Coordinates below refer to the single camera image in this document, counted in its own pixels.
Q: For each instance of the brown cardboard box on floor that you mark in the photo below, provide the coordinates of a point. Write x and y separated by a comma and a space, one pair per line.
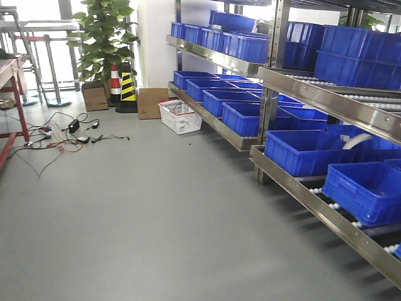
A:
147, 102

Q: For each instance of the yellow black traffic cone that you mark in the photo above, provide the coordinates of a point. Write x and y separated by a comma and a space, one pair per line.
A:
128, 101

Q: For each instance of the red white traffic cone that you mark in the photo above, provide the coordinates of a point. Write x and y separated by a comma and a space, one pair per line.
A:
115, 87

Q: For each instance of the green potted plant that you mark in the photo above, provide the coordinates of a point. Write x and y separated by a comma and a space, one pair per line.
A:
106, 38

